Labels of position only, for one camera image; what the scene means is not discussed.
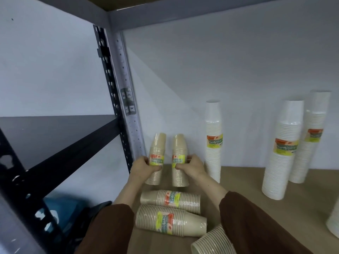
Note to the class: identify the person's right hand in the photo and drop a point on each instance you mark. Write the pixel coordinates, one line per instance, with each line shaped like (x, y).
(195, 167)

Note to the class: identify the person's left hand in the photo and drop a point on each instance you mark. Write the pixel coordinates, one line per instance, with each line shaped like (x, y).
(139, 169)

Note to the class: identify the person's left thumb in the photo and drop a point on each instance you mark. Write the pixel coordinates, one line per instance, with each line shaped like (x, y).
(155, 168)

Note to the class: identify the person's right thumb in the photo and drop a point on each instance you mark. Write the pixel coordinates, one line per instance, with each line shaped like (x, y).
(180, 167)

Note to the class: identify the beige paper cup stack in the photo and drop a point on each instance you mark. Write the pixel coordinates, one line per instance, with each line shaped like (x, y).
(172, 199)
(169, 220)
(180, 148)
(158, 148)
(211, 242)

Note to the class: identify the person's left forearm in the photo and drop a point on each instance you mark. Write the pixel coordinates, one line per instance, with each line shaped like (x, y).
(114, 224)

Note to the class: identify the person's right forearm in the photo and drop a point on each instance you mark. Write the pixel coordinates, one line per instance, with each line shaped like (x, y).
(246, 222)

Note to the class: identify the slim white paper cup stack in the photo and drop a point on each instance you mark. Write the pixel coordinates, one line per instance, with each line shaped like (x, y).
(213, 129)

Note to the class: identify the grey metal shelf upright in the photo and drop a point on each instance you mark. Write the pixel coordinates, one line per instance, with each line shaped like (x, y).
(127, 103)

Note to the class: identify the black metal shelf upright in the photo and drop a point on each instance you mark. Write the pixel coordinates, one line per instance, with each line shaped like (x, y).
(111, 84)

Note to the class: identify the blue plastic bag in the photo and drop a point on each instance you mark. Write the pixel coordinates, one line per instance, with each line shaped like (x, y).
(63, 211)

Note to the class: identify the wide white paper cup stack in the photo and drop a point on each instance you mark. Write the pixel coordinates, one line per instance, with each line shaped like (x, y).
(283, 145)

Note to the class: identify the black shelf board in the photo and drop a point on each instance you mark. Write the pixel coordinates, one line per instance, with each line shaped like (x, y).
(53, 140)

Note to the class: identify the black perforated shelf upright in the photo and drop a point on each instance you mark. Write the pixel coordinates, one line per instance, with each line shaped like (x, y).
(29, 208)

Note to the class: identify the grey metal shelf beam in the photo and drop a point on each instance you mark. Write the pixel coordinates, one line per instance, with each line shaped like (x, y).
(185, 10)

